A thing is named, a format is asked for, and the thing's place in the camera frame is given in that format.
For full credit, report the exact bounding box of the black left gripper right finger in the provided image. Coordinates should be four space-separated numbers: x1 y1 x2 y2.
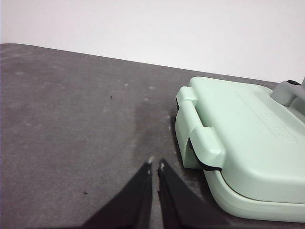
157 158 229 229

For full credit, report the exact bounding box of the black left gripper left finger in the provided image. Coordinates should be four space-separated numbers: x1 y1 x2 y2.
81 158 153 229

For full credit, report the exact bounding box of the mint green breakfast machine base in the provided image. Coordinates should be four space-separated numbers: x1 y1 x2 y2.
175 109 305 218

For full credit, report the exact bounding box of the chrome grill lid handle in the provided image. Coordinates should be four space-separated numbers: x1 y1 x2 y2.
269 80 302 107

